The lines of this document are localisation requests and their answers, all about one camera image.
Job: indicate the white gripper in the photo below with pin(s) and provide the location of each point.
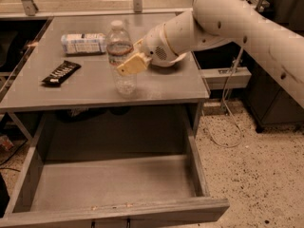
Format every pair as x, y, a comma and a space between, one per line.
154, 47

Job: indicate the clear plastic water bottle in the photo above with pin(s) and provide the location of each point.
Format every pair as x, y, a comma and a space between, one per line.
119, 47

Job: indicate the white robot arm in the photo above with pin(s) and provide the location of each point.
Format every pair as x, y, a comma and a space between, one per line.
213, 23

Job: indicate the white labelled bottle lying down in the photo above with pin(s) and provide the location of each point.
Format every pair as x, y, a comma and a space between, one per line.
83, 43

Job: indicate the grey open top drawer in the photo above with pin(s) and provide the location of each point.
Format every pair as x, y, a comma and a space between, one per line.
138, 170

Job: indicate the white paper bowl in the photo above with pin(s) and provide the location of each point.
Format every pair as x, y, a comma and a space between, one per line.
182, 58

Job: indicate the black snack bar wrapper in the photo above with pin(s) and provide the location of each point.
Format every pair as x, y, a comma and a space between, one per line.
61, 73

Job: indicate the grey cabinet table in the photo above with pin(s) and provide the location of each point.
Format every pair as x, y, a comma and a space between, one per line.
92, 84

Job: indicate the dark cabinet on right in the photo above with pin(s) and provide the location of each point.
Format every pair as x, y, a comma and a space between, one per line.
266, 99

